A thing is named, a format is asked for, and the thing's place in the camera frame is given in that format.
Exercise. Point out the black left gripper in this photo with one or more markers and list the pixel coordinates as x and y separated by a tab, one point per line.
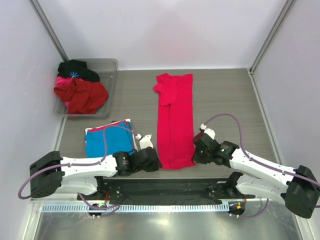
156	164

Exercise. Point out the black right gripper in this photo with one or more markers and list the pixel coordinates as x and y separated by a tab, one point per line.
197	158

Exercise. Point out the crimson pink t-shirt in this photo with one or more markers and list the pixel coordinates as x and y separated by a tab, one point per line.
175	123

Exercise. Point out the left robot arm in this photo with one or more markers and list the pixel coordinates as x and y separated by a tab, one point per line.
54	174

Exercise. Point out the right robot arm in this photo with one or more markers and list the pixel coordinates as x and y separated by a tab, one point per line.
296	188

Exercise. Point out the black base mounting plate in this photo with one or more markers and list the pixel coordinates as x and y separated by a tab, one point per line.
118	190

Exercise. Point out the folded blue t-shirt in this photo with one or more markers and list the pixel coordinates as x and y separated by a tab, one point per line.
100	142

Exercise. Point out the dark red t-shirt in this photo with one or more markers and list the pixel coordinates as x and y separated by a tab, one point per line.
82	96

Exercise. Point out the grey plastic bin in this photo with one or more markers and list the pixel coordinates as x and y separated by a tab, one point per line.
107	69

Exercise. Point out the pink t-shirt in bin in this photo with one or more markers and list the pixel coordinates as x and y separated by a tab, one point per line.
62	81

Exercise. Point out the black t-shirt with blue print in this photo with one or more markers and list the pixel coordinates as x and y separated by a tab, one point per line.
77	69

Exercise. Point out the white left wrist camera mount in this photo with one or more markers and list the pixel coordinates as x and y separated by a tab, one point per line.
144	141

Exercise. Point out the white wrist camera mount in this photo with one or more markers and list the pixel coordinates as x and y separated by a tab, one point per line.
144	141
210	132

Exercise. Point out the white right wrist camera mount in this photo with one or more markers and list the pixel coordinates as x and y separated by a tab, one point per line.
210	132

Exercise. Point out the slotted white cable duct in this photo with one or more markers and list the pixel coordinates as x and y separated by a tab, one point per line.
82	208

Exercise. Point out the aluminium front rail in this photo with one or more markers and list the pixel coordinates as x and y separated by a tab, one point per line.
56	198

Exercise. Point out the right aluminium frame post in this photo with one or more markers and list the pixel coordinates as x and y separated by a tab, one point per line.
280	19

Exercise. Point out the aluminium frame post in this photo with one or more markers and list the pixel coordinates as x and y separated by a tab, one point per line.
49	29
280	19

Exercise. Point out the left aluminium frame post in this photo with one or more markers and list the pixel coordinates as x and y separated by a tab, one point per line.
49	29

